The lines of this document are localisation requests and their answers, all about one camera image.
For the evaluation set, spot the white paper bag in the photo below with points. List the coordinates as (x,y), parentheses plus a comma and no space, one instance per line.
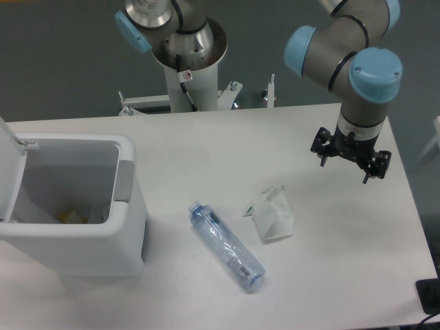
(271,214)

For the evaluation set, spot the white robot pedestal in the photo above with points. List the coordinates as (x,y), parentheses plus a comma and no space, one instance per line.
(192,60)

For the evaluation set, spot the yellow trash inside can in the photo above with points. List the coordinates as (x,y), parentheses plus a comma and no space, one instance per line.
(85,215)

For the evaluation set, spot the white furniture at right edge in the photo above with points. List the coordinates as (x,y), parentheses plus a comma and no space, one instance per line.
(431,149)

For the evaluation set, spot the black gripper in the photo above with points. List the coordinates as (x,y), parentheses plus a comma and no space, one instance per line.
(374,163)

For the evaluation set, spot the white trash can lid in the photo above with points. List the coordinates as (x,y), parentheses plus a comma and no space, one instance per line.
(14,153)

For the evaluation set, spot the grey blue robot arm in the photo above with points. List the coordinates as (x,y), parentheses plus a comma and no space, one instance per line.
(341,58)

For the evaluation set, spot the white trash can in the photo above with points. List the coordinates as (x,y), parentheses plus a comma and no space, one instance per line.
(69,171)

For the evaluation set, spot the white metal base frame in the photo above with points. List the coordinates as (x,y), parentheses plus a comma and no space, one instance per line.
(204,99)

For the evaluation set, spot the clear blue plastic bottle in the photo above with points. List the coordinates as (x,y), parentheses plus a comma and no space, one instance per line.
(228,248)

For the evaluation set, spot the black device at table edge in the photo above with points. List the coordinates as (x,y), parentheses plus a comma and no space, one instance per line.
(428,292)

